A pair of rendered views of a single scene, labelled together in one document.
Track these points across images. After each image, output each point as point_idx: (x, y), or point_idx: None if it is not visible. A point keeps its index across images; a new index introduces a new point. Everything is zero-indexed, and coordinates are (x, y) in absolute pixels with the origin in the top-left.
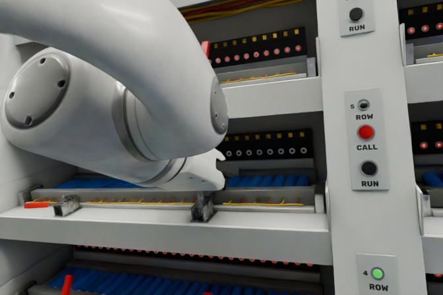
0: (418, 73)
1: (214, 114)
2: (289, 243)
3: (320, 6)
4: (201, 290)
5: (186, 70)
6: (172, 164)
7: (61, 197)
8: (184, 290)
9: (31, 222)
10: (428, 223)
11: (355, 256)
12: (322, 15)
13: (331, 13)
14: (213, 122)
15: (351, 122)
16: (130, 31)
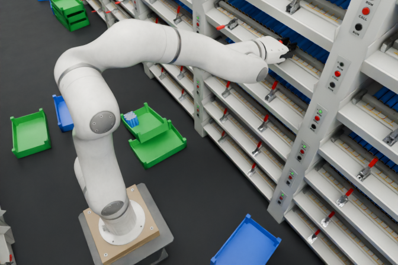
0: (368, 65)
1: (257, 80)
2: (301, 87)
3: (348, 10)
4: None
5: (247, 78)
6: None
7: (230, 21)
8: None
9: (218, 25)
10: (348, 107)
11: (317, 103)
12: (347, 16)
13: (350, 18)
14: (257, 81)
15: (334, 67)
16: (233, 78)
